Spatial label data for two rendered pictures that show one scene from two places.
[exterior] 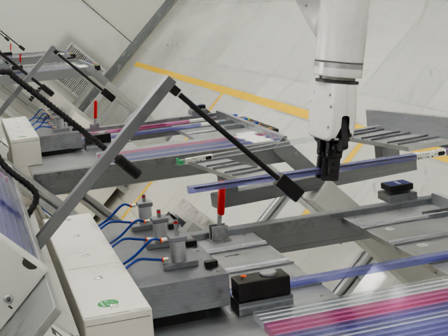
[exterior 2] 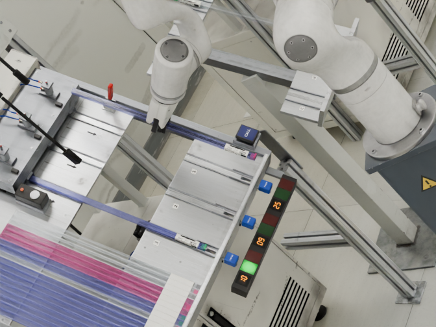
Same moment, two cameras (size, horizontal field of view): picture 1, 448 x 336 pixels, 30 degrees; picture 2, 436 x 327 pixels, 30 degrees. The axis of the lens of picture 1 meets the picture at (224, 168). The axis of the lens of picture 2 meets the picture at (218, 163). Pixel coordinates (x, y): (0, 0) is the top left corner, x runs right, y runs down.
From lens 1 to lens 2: 183 cm
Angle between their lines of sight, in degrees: 56
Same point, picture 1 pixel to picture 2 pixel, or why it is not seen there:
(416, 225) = (210, 180)
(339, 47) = (155, 85)
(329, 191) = (253, 82)
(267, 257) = (100, 151)
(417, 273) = (316, 150)
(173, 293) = not seen: outside the picture
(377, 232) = (182, 169)
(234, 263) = (81, 143)
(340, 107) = (152, 113)
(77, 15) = not seen: outside the picture
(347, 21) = (159, 77)
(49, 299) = not seen: outside the picture
